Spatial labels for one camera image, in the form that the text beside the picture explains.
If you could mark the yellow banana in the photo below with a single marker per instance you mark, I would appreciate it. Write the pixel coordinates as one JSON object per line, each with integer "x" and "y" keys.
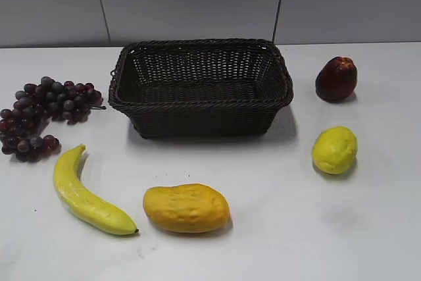
{"x": 84, "y": 204}

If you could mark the yellow lemon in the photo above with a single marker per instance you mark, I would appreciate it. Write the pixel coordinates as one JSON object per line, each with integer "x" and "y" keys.
{"x": 335, "y": 150}

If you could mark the black woven basket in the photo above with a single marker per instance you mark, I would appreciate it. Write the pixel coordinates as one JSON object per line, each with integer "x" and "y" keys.
{"x": 200, "y": 87}

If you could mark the purple grape bunch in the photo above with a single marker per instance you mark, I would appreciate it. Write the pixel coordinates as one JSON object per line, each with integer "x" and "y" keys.
{"x": 35, "y": 106}

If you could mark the orange mango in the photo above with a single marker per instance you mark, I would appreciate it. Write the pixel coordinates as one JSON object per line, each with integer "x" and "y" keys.
{"x": 187, "y": 208}

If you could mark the dark red apple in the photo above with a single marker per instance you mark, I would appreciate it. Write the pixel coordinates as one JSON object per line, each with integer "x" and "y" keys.
{"x": 337, "y": 80}

